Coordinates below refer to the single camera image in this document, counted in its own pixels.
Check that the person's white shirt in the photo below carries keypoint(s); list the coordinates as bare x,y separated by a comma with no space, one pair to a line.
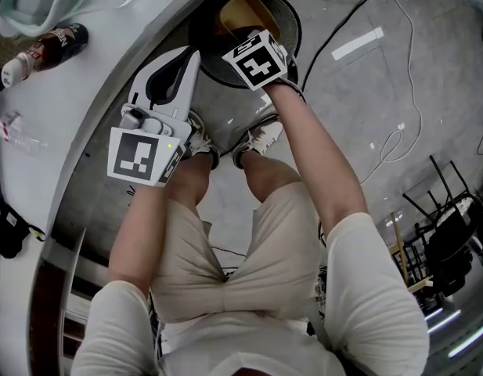
362,288

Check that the person's right leg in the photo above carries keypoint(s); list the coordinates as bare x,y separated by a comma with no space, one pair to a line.
268,178

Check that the person's right forearm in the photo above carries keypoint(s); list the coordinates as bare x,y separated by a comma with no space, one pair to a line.
311,151

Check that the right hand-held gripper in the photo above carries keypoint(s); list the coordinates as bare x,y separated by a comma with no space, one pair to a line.
260,67

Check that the black round waste bin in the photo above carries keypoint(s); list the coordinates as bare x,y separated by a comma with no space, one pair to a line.
289,22

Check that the yellow plastic container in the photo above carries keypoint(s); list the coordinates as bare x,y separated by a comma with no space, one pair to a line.
245,10

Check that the person's left leg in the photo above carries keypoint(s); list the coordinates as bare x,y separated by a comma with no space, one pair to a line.
192,186

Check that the black pouch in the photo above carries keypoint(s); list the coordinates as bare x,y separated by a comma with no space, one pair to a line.
10,233

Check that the black metal frame chair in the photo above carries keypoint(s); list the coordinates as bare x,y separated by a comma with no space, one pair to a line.
448,241

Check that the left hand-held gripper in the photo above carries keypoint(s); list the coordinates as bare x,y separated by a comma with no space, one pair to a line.
135,155

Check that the clear water bottle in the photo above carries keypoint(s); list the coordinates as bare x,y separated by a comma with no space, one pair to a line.
14,135

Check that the white floor tape strip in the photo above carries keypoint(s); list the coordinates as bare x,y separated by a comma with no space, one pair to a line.
356,44

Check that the person's beige shorts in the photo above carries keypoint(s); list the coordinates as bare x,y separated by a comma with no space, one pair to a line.
233,249

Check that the brown drink bottle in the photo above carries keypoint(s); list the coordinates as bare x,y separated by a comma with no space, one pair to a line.
49,49

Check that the person's left forearm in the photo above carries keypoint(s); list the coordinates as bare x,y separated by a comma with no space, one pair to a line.
135,229

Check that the person's leg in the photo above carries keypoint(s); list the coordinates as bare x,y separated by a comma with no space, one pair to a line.
192,186
268,178

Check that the person's right white shoe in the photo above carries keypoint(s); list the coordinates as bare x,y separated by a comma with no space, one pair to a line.
260,139

